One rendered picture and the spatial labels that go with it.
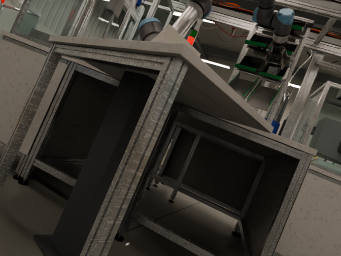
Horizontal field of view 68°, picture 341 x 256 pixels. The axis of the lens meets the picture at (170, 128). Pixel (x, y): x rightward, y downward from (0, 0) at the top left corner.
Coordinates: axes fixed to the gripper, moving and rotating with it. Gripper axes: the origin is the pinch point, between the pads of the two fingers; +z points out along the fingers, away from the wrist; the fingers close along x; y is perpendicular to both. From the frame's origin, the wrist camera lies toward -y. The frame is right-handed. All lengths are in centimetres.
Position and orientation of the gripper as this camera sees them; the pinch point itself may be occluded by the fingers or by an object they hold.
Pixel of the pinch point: (274, 66)
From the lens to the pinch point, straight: 163.4
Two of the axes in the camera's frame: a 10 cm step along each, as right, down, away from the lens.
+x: 8.5, 3.3, -4.0
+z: 1.6, 5.6, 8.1
